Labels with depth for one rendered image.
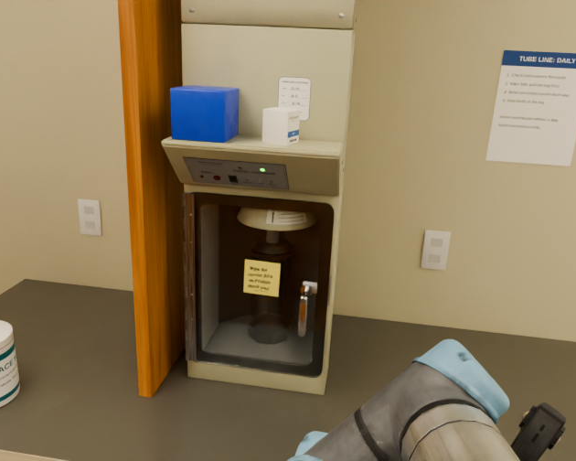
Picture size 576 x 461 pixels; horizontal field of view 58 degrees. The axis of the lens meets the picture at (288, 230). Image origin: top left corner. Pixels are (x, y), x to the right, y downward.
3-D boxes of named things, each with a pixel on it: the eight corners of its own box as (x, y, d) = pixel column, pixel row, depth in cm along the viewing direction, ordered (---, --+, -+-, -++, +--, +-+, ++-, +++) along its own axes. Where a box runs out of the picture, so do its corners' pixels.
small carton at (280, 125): (274, 139, 99) (275, 107, 97) (298, 142, 97) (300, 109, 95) (261, 143, 95) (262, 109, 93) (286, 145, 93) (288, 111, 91)
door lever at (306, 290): (310, 326, 112) (298, 324, 112) (313, 284, 109) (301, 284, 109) (307, 338, 107) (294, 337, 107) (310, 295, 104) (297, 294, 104)
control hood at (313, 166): (183, 180, 107) (182, 131, 104) (340, 193, 103) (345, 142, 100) (161, 194, 97) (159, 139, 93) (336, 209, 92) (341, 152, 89)
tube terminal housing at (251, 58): (217, 326, 146) (218, 29, 121) (333, 339, 141) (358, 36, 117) (186, 377, 122) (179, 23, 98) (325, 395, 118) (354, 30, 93)
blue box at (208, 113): (189, 132, 103) (188, 84, 100) (239, 135, 102) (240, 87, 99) (170, 139, 94) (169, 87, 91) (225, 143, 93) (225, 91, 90)
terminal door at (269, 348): (189, 359, 120) (186, 190, 108) (322, 377, 116) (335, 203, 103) (188, 361, 120) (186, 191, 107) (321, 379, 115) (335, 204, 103)
